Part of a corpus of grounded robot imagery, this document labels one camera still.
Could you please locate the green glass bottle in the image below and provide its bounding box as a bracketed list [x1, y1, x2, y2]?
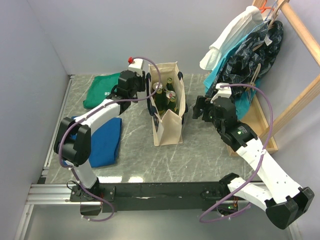
[167, 97, 179, 114]
[166, 77, 175, 92]

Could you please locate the beige canvas tote bag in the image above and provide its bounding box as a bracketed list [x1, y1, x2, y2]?
[146, 62, 188, 146]

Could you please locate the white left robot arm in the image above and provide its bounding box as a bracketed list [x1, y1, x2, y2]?
[54, 70, 146, 201]

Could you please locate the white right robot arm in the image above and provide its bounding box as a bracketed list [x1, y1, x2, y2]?
[192, 95, 315, 230]

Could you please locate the red top beverage can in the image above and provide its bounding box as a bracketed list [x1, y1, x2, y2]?
[165, 90, 176, 100]

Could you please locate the teal hanging shirt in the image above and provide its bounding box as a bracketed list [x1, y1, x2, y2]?
[203, 34, 256, 120]

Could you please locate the folded green t-shirt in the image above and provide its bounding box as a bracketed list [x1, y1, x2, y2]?
[83, 73, 120, 109]

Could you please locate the wooden clothes rack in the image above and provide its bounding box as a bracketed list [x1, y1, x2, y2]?
[217, 0, 320, 157]

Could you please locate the folded blue cloth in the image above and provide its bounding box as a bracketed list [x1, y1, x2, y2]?
[62, 115, 123, 168]

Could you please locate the dark patterned hanging shirt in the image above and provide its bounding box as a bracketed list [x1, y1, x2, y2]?
[204, 20, 284, 97]

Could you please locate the white hanging shirt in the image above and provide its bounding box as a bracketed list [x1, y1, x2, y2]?
[199, 5, 263, 71]

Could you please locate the orange plastic hanger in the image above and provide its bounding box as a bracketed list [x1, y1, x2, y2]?
[259, 0, 273, 14]

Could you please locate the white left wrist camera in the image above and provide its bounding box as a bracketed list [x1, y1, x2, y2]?
[128, 57, 144, 76]

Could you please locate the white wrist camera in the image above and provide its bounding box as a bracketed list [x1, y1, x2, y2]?
[128, 57, 144, 76]
[210, 82, 232, 104]

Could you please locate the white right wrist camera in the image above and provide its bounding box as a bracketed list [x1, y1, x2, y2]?
[210, 82, 232, 104]

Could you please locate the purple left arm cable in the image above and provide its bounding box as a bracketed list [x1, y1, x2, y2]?
[58, 56, 161, 223]

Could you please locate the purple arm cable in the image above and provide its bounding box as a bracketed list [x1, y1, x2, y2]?
[58, 56, 161, 223]
[198, 83, 274, 224]

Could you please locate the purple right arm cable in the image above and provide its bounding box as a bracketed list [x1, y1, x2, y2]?
[198, 83, 274, 224]

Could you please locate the aluminium frame rail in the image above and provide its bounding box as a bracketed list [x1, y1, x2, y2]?
[14, 74, 95, 240]

